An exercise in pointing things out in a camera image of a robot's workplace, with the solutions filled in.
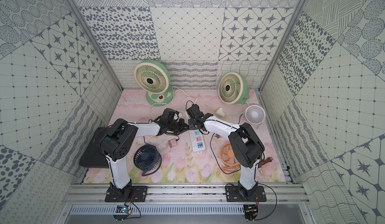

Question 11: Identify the small white desk fan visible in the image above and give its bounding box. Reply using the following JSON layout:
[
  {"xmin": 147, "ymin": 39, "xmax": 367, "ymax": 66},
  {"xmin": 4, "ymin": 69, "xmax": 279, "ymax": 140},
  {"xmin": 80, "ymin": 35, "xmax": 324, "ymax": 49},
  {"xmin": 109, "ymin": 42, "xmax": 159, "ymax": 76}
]
[{"xmin": 244, "ymin": 105, "xmax": 266, "ymax": 128}]

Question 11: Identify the black flat box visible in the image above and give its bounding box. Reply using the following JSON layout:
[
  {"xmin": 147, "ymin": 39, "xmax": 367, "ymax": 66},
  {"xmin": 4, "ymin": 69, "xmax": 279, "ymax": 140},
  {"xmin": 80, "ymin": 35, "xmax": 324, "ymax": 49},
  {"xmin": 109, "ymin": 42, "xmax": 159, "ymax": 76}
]
[{"xmin": 79, "ymin": 127, "xmax": 109, "ymax": 168}]

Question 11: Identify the navy blue desk fan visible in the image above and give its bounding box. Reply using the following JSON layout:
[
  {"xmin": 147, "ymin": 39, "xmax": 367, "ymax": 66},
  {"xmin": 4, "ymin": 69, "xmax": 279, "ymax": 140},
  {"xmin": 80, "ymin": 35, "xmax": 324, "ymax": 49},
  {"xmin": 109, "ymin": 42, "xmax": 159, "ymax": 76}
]
[{"xmin": 133, "ymin": 144, "xmax": 162, "ymax": 177}]

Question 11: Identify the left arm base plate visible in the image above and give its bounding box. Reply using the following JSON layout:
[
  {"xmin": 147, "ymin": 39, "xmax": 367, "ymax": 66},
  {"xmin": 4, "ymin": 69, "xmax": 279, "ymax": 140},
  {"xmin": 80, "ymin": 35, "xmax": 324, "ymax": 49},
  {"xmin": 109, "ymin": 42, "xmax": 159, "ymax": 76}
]
[{"xmin": 105, "ymin": 184, "xmax": 148, "ymax": 203}]

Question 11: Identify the aluminium rail frame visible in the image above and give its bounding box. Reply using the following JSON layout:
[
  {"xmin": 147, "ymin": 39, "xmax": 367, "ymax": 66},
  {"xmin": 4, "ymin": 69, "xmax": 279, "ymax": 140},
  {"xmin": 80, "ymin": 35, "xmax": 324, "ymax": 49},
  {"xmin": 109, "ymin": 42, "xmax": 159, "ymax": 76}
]
[{"xmin": 63, "ymin": 183, "xmax": 310, "ymax": 205}]

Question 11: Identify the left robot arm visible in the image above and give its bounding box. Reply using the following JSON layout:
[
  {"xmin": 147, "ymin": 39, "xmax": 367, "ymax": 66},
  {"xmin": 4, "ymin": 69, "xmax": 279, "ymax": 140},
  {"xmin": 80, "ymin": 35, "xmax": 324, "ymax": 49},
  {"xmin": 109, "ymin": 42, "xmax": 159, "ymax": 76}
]
[{"xmin": 92, "ymin": 108, "xmax": 189, "ymax": 190}]

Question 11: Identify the pink usb charger plug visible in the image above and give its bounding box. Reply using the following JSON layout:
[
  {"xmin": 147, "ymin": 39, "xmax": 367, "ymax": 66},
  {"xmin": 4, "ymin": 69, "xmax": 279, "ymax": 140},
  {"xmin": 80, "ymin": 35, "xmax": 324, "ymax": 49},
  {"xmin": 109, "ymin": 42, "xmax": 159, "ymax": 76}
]
[{"xmin": 168, "ymin": 139, "xmax": 177, "ymax": 148}]

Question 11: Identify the green cream fan right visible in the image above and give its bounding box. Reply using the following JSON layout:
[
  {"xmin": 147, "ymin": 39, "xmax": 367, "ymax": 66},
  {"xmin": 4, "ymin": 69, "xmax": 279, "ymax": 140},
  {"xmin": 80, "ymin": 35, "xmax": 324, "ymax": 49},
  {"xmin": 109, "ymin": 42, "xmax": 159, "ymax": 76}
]
[{"xmin": 218, "ymin": 72, "xmax": 250, "ymax": 105}]

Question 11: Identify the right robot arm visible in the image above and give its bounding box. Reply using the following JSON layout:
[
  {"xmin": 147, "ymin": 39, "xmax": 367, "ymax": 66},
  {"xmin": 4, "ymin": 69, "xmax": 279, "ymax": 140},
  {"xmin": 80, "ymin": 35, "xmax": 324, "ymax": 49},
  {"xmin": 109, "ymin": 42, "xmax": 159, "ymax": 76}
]
[{"xmin": 186, "ymin": 104, "xmax": 265, "ymax": 191}]

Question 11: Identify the brown small object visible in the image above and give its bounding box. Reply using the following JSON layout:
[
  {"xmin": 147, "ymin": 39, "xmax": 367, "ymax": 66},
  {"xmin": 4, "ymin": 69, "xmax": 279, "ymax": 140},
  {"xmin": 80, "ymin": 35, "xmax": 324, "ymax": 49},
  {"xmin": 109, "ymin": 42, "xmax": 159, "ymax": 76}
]
[{"xmin": 258, "ymin": 157, "xmax": 274, "ymax": 168}]

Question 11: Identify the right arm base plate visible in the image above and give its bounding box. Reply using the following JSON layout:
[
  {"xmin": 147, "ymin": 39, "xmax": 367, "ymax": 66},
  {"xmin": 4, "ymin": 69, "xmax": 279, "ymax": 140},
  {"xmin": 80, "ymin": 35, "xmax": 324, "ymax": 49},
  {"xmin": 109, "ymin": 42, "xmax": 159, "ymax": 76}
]
[{"xmin": 225, "ymin": 184, "xmax": 267, "ymax": 203}]

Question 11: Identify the white power strip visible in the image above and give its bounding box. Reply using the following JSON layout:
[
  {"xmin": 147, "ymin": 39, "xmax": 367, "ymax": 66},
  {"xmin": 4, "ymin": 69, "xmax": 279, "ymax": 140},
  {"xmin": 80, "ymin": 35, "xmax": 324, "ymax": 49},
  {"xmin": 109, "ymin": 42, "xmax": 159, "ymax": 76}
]
[{"xmin": 189, "ymin": 130, "xmax": 206, "ymax": 154}]

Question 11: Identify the orange desk fan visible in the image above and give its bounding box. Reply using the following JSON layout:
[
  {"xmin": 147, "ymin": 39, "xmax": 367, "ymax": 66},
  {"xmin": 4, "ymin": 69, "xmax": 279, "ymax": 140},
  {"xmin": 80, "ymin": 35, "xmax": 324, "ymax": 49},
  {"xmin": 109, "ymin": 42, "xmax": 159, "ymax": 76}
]
[{"xmin": 220, "ymin": 143, "xmax": 240, "ymax": 173}]

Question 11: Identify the green cream fan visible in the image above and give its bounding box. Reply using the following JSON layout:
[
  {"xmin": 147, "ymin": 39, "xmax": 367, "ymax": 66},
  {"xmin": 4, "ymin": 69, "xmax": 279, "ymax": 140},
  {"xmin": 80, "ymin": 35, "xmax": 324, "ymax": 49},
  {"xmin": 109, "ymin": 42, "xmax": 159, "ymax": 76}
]
[
  {"xmin": 218, "ymin": 72, "xmax": 250, "ymax": 105},
  {"xmin": 134, "ymin": 60, "xmax": 174, "ymax": 107}
]

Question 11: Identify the green cream fan left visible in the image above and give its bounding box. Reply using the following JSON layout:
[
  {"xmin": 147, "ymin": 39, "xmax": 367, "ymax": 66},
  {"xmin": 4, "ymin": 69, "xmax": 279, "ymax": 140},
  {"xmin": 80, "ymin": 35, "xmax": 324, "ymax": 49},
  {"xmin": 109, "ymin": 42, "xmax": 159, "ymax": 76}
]
[{"xmin": 134, "ymin": 60, "xmax": 174, "ymax": 107}]

